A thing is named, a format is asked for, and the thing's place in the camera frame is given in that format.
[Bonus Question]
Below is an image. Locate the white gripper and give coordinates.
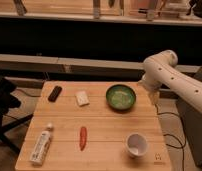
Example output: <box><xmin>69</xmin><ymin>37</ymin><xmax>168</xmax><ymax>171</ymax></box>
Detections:
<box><xmin>140</xmin><ymin>75</ymin><xmax>160</xmax><ymax>105</ymax></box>

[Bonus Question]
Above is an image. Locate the green ceramic bowl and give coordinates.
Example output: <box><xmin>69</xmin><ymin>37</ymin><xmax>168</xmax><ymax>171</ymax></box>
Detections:
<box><xmin>106</xmin><ymin>84</ymin><xmax>136</xmax><ymax>111</ymax></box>

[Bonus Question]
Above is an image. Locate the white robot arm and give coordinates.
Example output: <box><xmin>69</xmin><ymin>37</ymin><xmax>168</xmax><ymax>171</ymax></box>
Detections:
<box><xmin>141</xmin><ymin>50</ymin><xmax>202</xmax><ymax>114</ymax></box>

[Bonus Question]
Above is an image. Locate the white cup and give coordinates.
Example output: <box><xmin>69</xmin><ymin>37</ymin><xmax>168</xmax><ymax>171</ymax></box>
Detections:
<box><xmin>126</xmin><ymin>133</ymin><xmax>148</xmax><ymax>158</ymax></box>

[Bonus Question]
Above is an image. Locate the wooden table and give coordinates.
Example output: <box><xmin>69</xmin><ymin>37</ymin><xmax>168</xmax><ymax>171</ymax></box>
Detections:
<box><xmin>15</xmin><ymin>81</ymin><xmax>172</xmax><ymax>171</ymax></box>

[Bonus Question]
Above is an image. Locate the white sponge block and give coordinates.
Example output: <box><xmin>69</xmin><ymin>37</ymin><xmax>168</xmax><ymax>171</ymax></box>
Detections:
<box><xmin>75</xmin><ymin>91</ymin><xmax>89</xmax><ymax>106</ymax></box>

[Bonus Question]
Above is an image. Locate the red chili pepper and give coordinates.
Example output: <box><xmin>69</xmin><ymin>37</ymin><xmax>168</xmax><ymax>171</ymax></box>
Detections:
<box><xmin>79</xmin><ymin>127</ymin><xmax>87</xmax><ymax>151</ymax></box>

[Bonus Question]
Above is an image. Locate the black remote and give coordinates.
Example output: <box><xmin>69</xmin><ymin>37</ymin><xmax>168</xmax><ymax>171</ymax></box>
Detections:
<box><xmin>48</xmin><ymin>86</ymin><xmax>62</xmax><ymax>102</ymax></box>

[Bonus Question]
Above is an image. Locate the white tube with cap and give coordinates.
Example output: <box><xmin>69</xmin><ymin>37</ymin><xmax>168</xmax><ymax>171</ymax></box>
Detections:
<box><xmin>30</xmin><ymin>123</ymin><xmax>53</xmax><ymax>166</ymax></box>

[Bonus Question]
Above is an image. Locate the black tripod stand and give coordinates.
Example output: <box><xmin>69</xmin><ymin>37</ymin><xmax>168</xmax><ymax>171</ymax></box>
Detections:
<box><xmin>0</xmin><ymin>76</ymin><xmax>33</xmax><ymax>153</ymax></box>

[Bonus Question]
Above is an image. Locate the black cable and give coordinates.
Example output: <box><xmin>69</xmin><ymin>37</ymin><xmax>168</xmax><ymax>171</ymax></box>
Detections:
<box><xmin>155</xmin><ymin>104</ymin><xmax>187</xmax><ymax>171</ymax></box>

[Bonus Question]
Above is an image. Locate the wooden bench rail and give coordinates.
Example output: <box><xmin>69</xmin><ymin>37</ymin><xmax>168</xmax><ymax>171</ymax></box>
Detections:
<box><xmin>0</xmin><ymin>53</ymin><xmax>202</xmax><ymax>75</ymax></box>

